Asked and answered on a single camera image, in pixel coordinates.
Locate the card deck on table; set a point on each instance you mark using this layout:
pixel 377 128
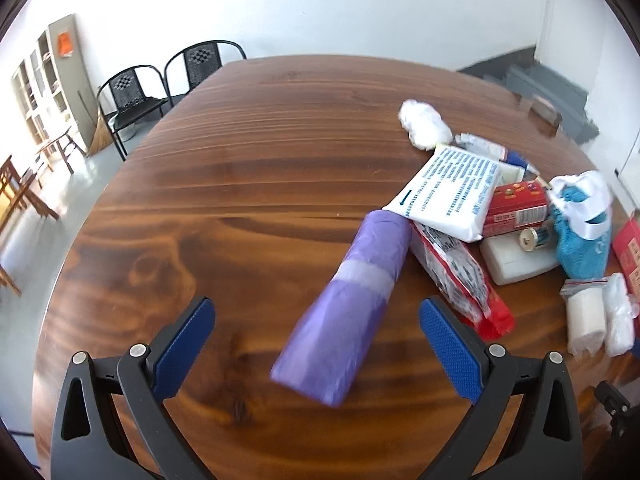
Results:
pixel 542 115

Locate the white crumpled plastic bag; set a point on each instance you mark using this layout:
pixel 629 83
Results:
pixel 424 125

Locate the purple trash bag roll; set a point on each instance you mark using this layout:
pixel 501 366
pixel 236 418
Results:
pixel 330 341

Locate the grey staircase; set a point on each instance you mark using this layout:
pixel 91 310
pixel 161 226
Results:
pixel 519 72

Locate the blue white cream tube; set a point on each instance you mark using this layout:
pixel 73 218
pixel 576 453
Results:
pixel 493 150

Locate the straw broom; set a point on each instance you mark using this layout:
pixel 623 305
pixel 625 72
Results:
pixel 97 132

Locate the black metal chair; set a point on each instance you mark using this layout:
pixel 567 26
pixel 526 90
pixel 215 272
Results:
pixel 199 62
pixel 130 101

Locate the teal Curel drawstring pouch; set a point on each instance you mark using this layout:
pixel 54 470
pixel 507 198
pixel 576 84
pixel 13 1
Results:
pixel 581 207

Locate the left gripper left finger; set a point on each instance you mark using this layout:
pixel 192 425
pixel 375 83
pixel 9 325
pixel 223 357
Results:
pixel 88 439

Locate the small red box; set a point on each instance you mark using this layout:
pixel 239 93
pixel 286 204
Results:
pixel 514 207

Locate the red storage box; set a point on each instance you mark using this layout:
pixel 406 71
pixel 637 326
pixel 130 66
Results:
pixel 626 246

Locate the red white snack packet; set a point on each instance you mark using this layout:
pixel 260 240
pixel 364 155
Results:
pixel 462 281

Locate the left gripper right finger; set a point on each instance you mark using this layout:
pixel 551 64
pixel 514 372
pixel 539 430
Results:
pixel 545 439

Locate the beige storage cabinet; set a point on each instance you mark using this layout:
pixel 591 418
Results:
pixel 52 87

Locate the wooden chair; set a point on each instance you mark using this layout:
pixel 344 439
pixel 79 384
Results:
pixel 18 190

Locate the white bandage roll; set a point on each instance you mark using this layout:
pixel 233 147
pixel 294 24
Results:
pixel 585 316

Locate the white wet wipes pack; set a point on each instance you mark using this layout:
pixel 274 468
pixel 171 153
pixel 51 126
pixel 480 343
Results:
pixel 451 193

